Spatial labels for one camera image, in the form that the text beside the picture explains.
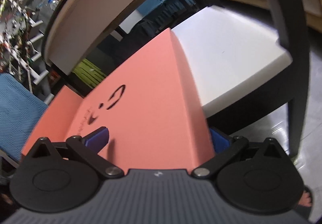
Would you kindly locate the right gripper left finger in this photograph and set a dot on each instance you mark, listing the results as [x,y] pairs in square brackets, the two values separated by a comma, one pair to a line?
[86,149]

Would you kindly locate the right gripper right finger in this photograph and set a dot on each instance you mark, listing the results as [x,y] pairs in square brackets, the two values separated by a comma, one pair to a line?
[227,150]

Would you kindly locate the pink box lid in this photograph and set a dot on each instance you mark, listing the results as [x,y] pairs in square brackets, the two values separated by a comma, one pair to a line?
[150,106]

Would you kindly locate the green stacked stools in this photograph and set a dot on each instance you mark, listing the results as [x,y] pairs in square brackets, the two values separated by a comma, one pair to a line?
[88,73]

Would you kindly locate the blue fabric chair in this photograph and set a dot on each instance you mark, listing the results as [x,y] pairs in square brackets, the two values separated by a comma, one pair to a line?
[19,113]

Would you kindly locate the beige black-framed chair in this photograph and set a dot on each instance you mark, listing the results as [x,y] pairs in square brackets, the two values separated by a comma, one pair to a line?
[244,70]

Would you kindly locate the white black-edged table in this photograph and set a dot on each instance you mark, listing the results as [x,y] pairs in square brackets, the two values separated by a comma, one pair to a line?
[75,26]

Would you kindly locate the clear water bottle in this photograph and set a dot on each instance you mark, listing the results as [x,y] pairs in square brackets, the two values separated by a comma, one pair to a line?
[52,4]

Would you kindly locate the white staircase with garland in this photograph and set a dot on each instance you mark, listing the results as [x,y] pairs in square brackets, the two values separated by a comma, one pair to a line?
[22,33]

